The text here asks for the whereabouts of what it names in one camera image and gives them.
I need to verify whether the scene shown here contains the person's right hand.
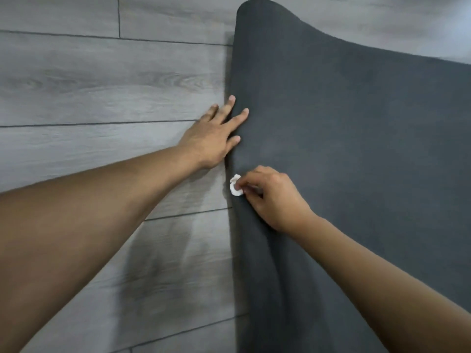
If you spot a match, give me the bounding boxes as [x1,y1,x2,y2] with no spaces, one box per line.
[235,165,318,236]

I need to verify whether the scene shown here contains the person's left forearm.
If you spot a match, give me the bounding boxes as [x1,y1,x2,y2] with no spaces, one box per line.
[0,144,206,353]

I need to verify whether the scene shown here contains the dark grey yoga mat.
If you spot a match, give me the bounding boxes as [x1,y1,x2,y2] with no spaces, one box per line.
[224,0,471,353]

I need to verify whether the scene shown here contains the person's left hand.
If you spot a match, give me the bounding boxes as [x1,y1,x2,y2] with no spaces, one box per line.
[177,94,250,171]

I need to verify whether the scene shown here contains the person's right forearm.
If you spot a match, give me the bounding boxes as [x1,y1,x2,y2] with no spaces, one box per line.
[294,213,471,353]

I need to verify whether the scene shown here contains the white tissue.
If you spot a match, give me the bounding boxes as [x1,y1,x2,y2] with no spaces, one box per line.
[229,174,245,197]

